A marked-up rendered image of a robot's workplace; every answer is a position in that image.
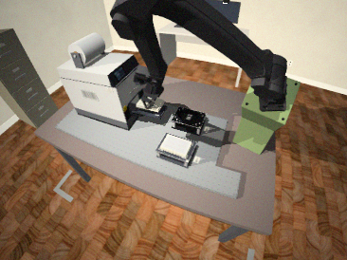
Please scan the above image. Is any white multi-well plate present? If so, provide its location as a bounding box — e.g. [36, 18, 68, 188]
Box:
[160, 134, 192, 158]

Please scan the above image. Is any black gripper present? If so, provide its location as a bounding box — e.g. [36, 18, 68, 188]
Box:
[141, 84, 164, 110]

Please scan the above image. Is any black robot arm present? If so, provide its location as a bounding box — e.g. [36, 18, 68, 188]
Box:
[110, 0, 287, 112]

